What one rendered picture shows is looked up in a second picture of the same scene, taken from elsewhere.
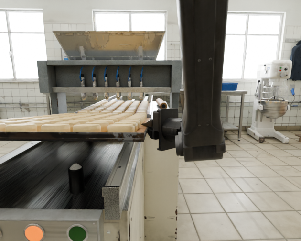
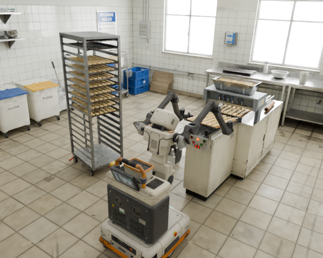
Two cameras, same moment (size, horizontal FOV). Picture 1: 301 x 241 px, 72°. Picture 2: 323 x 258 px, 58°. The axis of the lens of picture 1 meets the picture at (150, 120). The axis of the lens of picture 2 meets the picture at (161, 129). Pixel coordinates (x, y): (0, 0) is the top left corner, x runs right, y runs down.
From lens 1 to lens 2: 278 cm
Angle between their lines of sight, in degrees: 35
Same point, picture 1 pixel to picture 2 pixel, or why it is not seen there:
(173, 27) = not seen: outside the picture
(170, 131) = not seen: hidden behind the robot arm
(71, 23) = (238, 11)
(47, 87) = (205, 98)
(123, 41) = (236, 86)
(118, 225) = (211, 142)
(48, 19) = (221, 7)
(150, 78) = (246, 102)
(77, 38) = (219, 82)
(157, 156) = (242, 134)
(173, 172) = (248, 143)
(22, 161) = not seen: hidden behind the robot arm
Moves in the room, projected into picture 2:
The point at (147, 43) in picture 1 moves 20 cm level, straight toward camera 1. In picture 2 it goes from (246, 88) to (240, 92)
